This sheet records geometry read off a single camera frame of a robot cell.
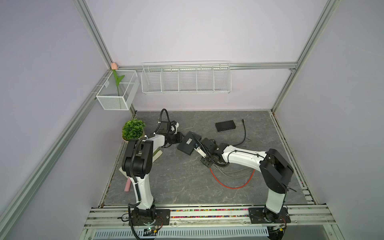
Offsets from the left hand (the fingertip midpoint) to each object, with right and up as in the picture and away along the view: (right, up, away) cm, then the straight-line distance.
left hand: (185, 138), depth 100 cm
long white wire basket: (+1, +42, +2) cm, 42 cm away
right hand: (+14, -11, -9) cm, 20 cm away
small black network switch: (+30, +8, +13) cm, 33 cm away
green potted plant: (-31, +7, -11) cm, 33 cm away
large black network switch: (+1, -3, -1) cm, 4 cm away
